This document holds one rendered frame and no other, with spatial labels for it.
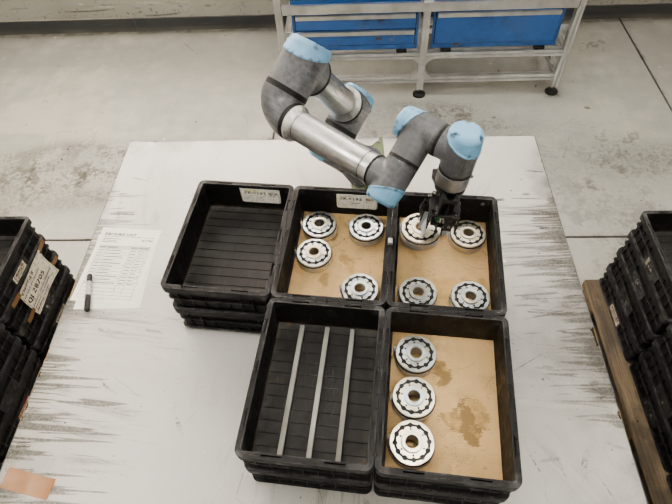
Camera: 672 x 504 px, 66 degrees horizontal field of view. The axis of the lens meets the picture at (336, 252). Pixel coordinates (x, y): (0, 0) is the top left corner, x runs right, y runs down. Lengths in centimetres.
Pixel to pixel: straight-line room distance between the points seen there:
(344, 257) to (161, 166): 90
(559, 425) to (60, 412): 133
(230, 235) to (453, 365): 76
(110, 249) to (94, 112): 199
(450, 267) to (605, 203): 164
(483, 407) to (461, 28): 239
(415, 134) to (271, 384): 70
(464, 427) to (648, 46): 345
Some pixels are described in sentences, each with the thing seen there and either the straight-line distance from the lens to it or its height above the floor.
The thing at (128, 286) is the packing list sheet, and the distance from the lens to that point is 178.
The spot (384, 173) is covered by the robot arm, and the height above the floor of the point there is 126.
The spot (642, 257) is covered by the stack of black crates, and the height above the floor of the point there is 49.
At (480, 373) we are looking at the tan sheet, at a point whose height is 83.
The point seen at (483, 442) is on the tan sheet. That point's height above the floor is 83.
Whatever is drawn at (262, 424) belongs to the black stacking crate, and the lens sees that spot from 131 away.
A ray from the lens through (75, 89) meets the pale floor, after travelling 406.
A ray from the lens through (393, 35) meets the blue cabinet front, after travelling 325.
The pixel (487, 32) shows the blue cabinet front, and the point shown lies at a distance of 332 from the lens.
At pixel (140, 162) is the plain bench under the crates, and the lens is 216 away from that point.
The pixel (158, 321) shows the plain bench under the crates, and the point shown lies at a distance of 167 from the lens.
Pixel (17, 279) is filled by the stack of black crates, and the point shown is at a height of 50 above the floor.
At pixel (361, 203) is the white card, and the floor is 88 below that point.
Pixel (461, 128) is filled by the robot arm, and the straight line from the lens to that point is 111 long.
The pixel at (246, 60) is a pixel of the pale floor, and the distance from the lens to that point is 390.
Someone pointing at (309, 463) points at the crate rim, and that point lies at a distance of 117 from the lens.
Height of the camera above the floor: 205
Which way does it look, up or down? 53 degrees down
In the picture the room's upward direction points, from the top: 4 degrees counter-clockwise
